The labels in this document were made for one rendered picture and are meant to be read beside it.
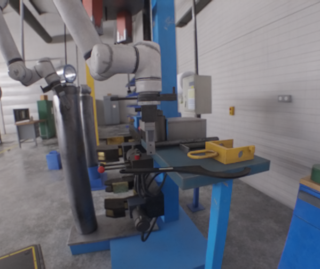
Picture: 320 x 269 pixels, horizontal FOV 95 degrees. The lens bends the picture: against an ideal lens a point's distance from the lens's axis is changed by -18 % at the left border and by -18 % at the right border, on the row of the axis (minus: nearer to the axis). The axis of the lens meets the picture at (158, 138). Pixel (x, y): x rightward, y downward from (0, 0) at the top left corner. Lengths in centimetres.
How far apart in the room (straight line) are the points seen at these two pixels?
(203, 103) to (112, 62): 144
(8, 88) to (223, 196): 1352
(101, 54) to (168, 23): 120
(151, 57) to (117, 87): 1166
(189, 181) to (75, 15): 68
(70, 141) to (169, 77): 96
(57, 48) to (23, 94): 367
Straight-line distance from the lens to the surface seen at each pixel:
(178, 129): 111
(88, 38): 68
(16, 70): 112
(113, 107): 1162
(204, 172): 62
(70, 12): 71
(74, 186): 161
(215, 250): 93
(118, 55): 54
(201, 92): 186
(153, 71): 57
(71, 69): 160
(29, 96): 1312
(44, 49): 1332
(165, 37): 162
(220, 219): 82
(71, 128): 148
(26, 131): 741
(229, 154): 72
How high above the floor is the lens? 130
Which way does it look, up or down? 11 degrees down
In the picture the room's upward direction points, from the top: 2 degrees counter-clockwise
